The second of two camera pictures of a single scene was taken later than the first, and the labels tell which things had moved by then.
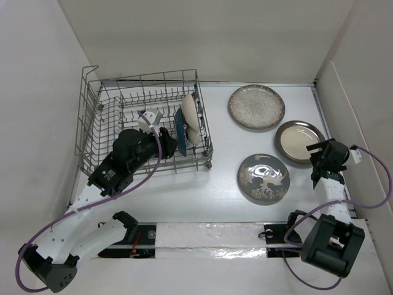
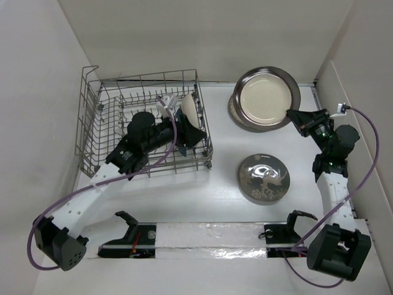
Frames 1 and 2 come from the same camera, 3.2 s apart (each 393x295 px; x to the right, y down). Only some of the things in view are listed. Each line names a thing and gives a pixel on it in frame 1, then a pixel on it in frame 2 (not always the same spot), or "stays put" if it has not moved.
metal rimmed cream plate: x=293 y=137 -> x=263 y=94
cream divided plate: x=191 y=119 stays put
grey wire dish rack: x=151 y=116 stays put
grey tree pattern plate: x=263 y=179 stays put
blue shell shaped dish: x=180 y=129 stays put
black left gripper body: x=150 y=147 -> x=177 y=137
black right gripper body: x=316 y=158 -> x=319 y=128
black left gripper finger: x=168 y=144 -> x=189 y=134
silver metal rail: x=206 y=246 stays put
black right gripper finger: x=316 y=145 -> x=301 y=119
